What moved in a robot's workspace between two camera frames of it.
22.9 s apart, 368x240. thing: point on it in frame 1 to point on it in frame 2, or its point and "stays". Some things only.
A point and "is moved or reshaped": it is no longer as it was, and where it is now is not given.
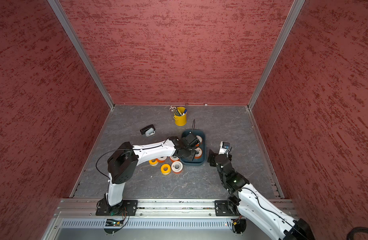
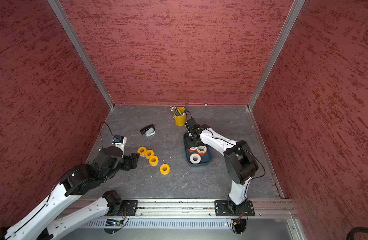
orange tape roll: (198, 153) is moved or reshaped
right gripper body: (223, 175) to (191, 142)
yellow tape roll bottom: (166, 169) stays
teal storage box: (199, 157) is moved or reshaped
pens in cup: (179, 111) stays
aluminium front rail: (84, 208) stays
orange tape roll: (161, 159) to (195, 158)
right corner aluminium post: (297, 6) stays
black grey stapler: (148, 131) stays
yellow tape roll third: (153, 162) stays
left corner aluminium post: (70, 29) stays
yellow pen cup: (180, 120) stays
